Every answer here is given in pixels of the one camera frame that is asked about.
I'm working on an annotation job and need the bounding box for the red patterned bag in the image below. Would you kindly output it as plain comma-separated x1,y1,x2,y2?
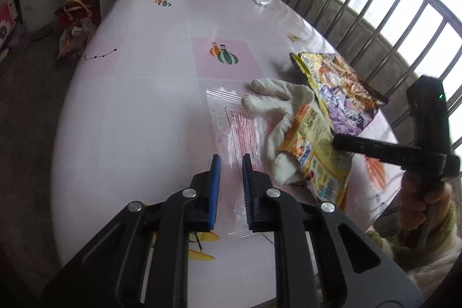
54,0,103,61

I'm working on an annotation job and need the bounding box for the yellow snack packet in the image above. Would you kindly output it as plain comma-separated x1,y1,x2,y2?
278,103,356,206

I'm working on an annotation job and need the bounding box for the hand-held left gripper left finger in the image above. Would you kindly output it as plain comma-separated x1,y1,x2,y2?
41,154,221,308

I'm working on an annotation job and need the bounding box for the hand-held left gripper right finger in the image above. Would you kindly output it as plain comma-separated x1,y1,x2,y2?
241,153,424,308

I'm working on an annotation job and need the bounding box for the pink floral blanket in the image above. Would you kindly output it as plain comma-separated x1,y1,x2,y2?
0,0,18,51

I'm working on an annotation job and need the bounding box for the white glove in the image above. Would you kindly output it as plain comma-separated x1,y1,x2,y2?
241,77,322,186

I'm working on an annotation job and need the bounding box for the person's right forearm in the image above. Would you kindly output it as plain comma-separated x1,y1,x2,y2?
364,200,462,298

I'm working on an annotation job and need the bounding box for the clear zip bag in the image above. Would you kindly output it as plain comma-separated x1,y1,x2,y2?
206,86,278,240

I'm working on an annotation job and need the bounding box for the person's right hand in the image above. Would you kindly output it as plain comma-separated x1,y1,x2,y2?
399,173,453,233

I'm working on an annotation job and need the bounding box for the purple snack bag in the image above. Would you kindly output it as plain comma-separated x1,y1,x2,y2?
289,51,390,137

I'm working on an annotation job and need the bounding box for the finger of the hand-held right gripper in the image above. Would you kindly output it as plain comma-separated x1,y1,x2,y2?
332,135,441,172

